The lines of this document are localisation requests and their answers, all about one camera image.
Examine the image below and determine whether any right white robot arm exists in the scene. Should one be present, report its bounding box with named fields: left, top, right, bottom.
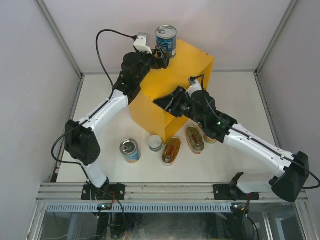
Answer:
left=153, top=85, right=309, bottom=203

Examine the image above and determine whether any right aluminium corner post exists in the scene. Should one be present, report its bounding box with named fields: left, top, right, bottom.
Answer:
left=255, top=0, right=300, bottom=75

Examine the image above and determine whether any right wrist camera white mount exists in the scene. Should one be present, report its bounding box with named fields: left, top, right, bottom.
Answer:
left=186, top=75, right=204, bottom=97

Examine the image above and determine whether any left aluminium corner post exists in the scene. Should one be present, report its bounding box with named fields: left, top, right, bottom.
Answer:
left=34, top=0, right=83, bottom=79

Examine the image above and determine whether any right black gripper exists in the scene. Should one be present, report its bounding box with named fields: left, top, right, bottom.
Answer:
left=153, top=87, right=205, bottom=128

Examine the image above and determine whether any light blue Progresso soup can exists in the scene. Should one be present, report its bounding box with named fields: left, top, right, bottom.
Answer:
left=119, top=138, right=141, bottom=164

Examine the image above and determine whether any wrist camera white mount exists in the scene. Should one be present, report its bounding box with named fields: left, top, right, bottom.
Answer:
left=133, top=32, right=153, bottom=54
left=186, top=75, right=204, bottom=97

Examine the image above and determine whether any yellow two-shelf cabinet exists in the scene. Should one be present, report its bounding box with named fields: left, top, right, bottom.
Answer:
left=129, top=39, right=215, bottom=143

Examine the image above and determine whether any right gold oval fish tin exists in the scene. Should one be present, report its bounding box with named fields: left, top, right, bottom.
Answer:
left=185, top=125, right=205, bottom=155

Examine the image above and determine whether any dark blue soup can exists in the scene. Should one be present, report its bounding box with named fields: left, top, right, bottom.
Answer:
left=155, top=25, right=177, bottom=59

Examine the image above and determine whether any gold oval fish tin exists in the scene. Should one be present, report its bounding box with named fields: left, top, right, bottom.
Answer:
left=162, top=136, right=181, bottom=166
left=185, top=125, right=205, bottom=155

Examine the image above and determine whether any small green can white lid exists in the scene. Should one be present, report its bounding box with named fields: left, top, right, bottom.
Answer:
left=148, top=135, right=163, bottom=152

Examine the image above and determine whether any grey slotted cable duct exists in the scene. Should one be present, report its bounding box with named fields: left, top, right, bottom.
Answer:
left=45, top=202, right=233, bottom=213

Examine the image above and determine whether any right black camera cable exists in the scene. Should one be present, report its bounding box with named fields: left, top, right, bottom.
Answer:
left=189, top=74, right=320, bottom=190

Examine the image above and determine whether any left gold oval fish tin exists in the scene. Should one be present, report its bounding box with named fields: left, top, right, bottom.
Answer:
left=162, top=136, right=181, bottom=166

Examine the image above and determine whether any aluminium corner post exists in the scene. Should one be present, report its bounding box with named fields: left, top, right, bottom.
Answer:
left=255, top=0, right=300, bottom=75
left=34, top=0, right=83, bottom=79

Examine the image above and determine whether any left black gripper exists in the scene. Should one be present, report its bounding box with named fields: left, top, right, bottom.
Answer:
left=135, top=46, right=171, bottom=85

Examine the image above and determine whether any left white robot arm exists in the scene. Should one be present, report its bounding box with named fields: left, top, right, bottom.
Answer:
left=64, top=47, right=170, bottom=200

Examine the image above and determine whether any near small can white lid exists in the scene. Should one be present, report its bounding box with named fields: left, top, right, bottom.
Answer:
left=203, top=134, right=217, bottom=144

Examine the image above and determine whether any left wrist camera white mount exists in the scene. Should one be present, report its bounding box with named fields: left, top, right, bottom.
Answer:
left=133, top=32, right=153, bottom=54

